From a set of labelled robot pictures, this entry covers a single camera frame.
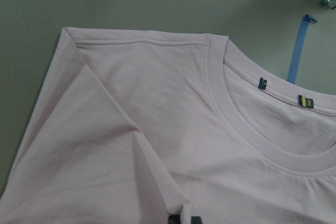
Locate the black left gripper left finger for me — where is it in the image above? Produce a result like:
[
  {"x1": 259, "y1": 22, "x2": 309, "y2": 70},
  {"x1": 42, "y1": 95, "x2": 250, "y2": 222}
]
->
[{"x1": 167, "y1": 215, "x2": 181, "y2": 224}]

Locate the pink t-shirt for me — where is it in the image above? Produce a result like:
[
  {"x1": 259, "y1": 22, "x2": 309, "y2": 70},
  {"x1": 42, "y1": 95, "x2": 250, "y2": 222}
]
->
[{"x1": 1, "y1": 27, "x2": 335, "y2": 223}]

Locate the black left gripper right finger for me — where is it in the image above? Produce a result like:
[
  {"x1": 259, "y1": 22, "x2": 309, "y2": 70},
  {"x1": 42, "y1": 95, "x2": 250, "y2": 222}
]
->
[{"x1": 191, "y1": 216, "x2": 202, "y2": 224}]

